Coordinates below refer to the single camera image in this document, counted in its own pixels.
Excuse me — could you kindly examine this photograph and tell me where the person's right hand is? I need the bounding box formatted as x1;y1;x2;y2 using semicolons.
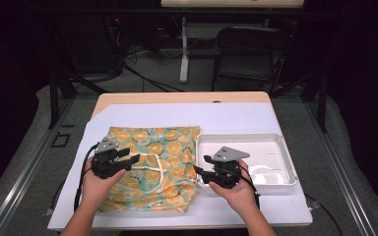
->
208;158;261;214

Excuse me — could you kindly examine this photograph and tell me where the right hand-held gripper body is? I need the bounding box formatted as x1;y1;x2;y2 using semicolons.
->
203;146;251;190

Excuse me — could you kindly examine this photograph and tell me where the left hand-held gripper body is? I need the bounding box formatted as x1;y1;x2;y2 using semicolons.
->
91;137;128;180

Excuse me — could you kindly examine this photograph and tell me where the person's left hand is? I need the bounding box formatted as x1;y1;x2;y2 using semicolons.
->
82;156;128;210

